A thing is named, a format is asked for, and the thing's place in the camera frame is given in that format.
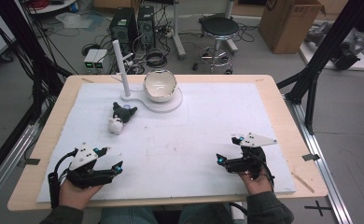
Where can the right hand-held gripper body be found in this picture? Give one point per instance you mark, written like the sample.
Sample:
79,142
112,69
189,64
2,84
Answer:
248,163

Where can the black computer tower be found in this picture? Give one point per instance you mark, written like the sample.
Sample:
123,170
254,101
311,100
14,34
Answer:
122,28
146,26

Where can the black round stool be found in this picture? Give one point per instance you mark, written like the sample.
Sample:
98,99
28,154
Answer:
220,27

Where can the wooden table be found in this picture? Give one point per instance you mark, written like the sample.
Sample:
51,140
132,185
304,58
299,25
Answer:
290,130

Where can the clear plastic sheet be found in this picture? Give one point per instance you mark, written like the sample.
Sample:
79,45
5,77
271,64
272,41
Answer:
72,20

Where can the grey machine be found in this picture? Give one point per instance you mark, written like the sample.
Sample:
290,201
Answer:
346,53

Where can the person's left hand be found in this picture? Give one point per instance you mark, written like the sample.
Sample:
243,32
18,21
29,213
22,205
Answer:
74,196

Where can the thin wooden strip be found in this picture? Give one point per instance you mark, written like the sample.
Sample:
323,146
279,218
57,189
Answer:
303,182

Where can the person's leg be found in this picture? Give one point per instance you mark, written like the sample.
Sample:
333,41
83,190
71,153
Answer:
127,216
205,214

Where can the cardboard box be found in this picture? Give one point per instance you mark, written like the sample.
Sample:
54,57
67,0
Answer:
282,28

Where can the person's right leg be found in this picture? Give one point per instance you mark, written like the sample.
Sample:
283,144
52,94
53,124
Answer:
205,214

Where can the black tape piece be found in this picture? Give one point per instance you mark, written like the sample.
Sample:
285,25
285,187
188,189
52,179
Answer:
310,157
32,161

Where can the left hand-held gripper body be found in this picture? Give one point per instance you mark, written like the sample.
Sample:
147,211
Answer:
83,158

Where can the white stand with pole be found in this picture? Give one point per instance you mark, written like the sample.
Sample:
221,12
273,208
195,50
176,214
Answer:
123,71

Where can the black and white plush toy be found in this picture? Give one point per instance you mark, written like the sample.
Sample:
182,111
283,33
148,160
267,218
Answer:
122,114

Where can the aluminium rail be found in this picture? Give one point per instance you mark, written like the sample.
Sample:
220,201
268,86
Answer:
326,174
12,158

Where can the white foam mat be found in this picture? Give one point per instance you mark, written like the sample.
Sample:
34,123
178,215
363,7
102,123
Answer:
186,155

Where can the white round table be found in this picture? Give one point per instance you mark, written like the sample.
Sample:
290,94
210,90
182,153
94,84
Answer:
54,6

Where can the person's right hand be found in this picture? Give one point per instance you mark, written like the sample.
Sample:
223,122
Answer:
258,186

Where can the person's left leg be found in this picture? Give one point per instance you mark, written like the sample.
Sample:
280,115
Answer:
127,216

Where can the white eggshell-shaped bowl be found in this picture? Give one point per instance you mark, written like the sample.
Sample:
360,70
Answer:
160,84

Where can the white power supply box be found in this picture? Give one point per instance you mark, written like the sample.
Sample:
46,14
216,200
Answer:
101,59
89,59

